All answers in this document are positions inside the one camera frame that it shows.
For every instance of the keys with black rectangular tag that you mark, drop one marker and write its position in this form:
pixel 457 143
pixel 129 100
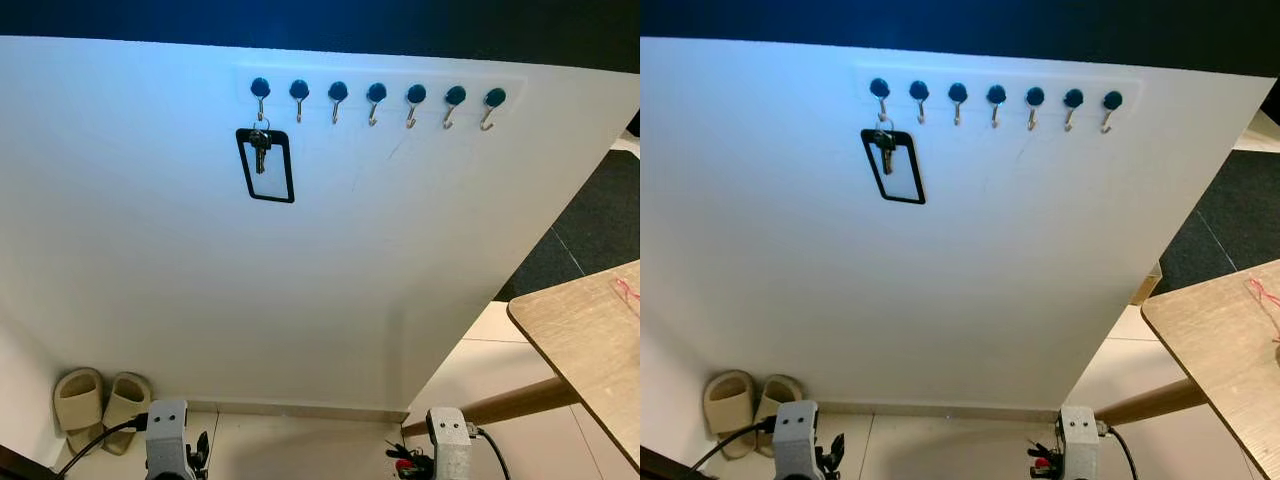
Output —
pixel 885 141
pixel 260 140

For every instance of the beige skirting board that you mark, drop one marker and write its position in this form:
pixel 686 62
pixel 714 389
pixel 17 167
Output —
pixel 940 408
pixel 300 410

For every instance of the round wooden table leg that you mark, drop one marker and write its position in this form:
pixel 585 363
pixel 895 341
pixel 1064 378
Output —
pixel 1150 402
pixel 520 400

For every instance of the dark brown furniture piece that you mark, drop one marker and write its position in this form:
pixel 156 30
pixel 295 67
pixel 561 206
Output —
pixel 655 468
pixel 15 468

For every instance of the light wooden table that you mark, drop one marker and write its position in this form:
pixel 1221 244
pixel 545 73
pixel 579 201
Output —
pixel 590 350
pixel 1225 350

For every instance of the red thread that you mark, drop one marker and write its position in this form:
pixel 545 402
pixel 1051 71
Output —
pixel 626 290
pixel 1262 292

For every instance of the dark grey carpet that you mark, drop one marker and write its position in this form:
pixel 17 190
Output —
pixel 1230 210
pixel 590 220

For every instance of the dark blue knob metal hook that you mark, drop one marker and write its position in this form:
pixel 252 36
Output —
pixel 455 95
pixel 495 97
pixel 919 90
pixel 376 93
pixel 1073 98
pixel 338 91
pixel 880 87
pixel 416 94
pixel 1035 96
pixel 996 94
pixel 299 89
pixel 260 87
pixel 958 92
pixel 1112 100

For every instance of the clear wall hook rail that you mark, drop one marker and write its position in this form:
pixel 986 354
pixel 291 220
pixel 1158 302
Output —
pixel 1010 75
pixel 400 75

